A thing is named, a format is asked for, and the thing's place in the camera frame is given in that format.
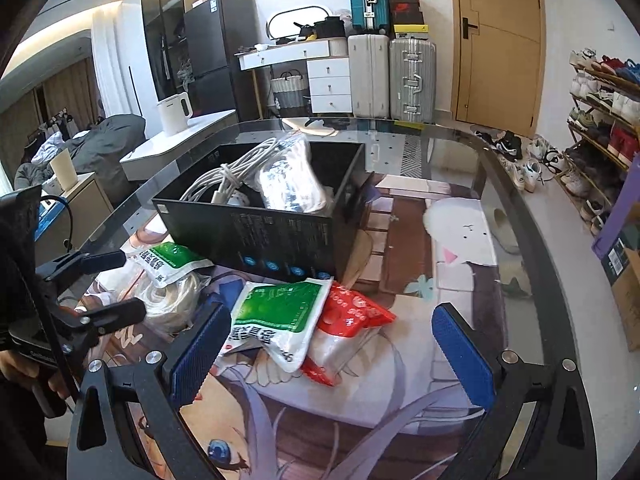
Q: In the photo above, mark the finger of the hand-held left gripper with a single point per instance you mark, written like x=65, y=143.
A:
x=120, y=311
x=100, y=261

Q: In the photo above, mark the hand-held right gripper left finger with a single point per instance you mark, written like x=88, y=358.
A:
x=200, y=355

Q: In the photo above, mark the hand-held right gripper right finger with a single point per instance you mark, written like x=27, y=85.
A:
x=465, y=355

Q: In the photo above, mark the small green white packet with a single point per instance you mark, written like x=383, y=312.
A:
x=167, y=260

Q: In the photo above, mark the large green white packet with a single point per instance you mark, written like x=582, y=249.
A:
x=280, y=310

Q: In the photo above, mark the red white packet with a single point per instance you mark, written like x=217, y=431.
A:
x=350, y=320

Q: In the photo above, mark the black cardboard box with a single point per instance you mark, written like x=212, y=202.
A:
x=280, y=245

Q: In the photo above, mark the person's left hand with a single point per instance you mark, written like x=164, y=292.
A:
x=15, y=367

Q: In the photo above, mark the low wooden cabinet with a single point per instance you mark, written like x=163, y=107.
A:
x=90, y=215

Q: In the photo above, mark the printed cartoon desk mat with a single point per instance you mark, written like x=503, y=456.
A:
x=400, y=360

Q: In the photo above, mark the beige cylinder bin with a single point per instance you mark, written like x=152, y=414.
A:
x=63, y=170

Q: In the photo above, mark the grey bean bag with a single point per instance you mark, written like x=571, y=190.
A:
x=110, y=145

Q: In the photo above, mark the beige slipper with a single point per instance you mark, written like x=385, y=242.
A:
x=506, y=230

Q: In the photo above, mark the white side table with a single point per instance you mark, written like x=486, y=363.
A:
x=180, y=142

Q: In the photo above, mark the clothes rack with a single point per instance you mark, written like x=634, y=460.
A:
x=55, y=122

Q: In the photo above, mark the brown curtain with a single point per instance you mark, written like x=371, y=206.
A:
x=65, y=105

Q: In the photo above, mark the white electric kettle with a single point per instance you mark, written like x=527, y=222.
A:
x=172, y=115

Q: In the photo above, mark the open brown cardboard box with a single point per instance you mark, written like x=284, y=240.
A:
x=625, y=290

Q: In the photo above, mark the white sheer curtain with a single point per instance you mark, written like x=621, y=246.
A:
x=112, y=70

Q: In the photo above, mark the group of white sneakers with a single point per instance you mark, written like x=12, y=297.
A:
x=537, y=160

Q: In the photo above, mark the black sneaker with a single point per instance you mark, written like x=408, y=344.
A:
x=505, y=144

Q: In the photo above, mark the purple tote bag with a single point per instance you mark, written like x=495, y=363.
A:
x=625, y=200

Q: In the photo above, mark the black glass cabinet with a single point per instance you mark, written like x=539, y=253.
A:
x=160, y=35

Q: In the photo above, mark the dark grey fridge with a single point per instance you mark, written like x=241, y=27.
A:
x=220, y=50

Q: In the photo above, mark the wooden shoe rack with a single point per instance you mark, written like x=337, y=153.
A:
x=607, y=152

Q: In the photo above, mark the white woven basket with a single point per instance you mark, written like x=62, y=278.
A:
x=288, y=91

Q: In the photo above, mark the silver suitcase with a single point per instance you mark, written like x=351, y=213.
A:
x=412, y=80

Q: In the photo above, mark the group of racked sneakers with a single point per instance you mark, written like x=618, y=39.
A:
x=600, y=100

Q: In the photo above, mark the white vanity desk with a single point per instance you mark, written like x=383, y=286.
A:
x=327, y=77

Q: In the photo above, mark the white suitcase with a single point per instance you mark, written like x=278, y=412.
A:
x=368, y=77

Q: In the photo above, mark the tan wooden door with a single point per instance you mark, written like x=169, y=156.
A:
x=500, y=60

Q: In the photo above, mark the oval vanity mirror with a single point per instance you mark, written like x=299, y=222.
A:
x=290, y=22

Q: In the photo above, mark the black bag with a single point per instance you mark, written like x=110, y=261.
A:
x=330, y=29

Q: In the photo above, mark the black yellow shoe box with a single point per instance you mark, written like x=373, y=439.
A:
x=410, y=31

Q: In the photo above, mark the plain black shoe box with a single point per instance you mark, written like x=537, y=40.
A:
x=409, y=18

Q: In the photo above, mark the black shoe box red logo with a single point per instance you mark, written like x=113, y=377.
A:
x=404, y=1

